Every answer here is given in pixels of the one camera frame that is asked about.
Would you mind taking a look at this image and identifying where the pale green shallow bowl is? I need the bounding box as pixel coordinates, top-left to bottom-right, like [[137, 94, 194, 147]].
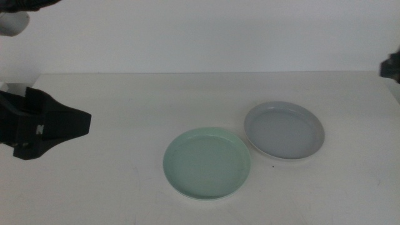
[[162, 126, 252, 201]]

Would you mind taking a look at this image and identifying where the grey shallow bowl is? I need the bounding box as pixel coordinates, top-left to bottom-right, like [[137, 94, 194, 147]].
[[243, 101, 326, 161]]

